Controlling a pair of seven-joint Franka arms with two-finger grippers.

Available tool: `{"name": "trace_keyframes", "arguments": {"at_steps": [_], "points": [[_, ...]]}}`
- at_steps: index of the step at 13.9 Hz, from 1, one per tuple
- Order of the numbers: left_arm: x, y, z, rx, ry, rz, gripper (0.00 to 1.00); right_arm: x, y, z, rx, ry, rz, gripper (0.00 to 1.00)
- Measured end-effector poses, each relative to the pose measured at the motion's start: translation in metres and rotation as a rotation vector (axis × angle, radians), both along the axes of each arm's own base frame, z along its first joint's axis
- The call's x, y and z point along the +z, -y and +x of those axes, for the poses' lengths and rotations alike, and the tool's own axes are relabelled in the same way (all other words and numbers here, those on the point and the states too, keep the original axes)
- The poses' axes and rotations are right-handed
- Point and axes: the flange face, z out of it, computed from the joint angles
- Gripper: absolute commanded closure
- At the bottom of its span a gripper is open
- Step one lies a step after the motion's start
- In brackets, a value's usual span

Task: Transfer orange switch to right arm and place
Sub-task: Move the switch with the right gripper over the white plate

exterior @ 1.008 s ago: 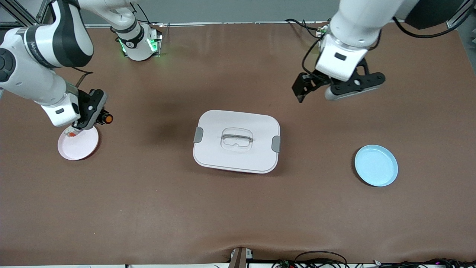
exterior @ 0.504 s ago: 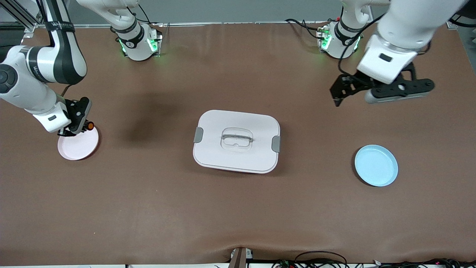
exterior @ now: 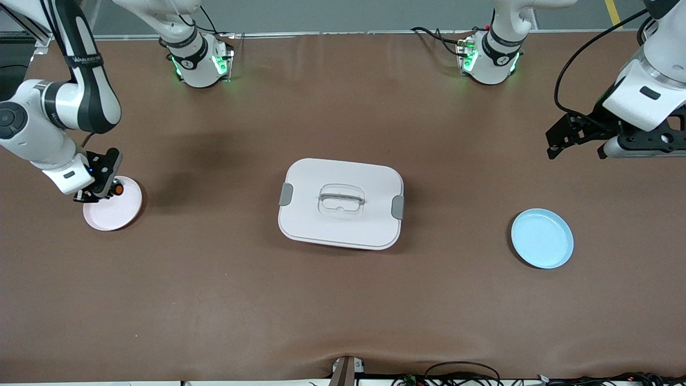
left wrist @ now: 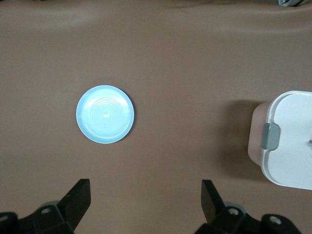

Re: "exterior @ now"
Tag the light blue round plate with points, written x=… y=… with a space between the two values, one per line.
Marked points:
x=541 y=238

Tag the grey box latch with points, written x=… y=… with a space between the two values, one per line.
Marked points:
x=285 y=194
x=397 y=207

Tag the brown bracket post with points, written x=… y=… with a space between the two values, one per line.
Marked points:
x=343 y=372

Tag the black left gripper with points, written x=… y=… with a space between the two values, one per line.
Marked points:
x=596 y=124

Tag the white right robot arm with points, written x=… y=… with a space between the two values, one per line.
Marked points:
x=32 y=134

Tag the white lidded storage box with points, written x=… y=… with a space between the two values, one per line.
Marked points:
x=343 y=230

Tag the orange black push switch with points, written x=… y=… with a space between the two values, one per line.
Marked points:
x=118 y=189

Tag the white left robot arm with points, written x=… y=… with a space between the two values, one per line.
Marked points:
x=493 y=59

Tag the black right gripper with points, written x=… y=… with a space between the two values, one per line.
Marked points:
x=86 y=196

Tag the brown table mat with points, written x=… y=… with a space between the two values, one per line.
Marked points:
x=343 y=300

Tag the pink round plate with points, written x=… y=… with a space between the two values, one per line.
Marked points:
x=118 y=214

